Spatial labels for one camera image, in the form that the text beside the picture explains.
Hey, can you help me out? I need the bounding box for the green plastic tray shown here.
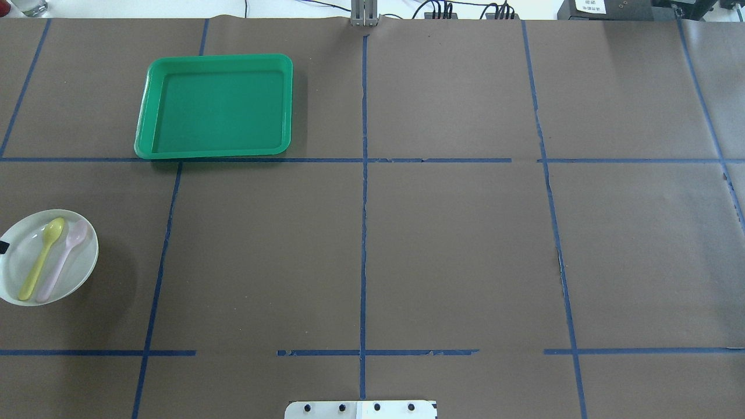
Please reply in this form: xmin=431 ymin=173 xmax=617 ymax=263
xmin=133 ymin=54 xmax=295 ymax=160

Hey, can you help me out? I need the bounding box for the metal base plate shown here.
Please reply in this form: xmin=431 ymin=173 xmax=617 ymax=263
xmin=284 ymin=400 xmax=438 ymax=418

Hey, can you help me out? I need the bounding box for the brown paper table cover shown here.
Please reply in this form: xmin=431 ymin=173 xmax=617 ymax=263
xmin=2 ymin=16 xmax=743 ymax=418

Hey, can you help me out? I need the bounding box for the aluminium frame post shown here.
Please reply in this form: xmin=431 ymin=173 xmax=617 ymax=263
xmin=350 ymin=0 xmax=380 ymax=27

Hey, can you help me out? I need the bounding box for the pink plastic spoon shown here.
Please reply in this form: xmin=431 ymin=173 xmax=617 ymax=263
xmin=36 ymin=220 xmax=90 ymax=303

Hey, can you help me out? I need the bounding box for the white plate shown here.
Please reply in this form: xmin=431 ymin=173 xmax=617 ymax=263
xmin=1 ymin=209 xmax=99 ymax=307

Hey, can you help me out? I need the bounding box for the yellow plastic spoon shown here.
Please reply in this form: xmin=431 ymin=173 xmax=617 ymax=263
xmin=18 ymin=217 xmax=66 ymax=301

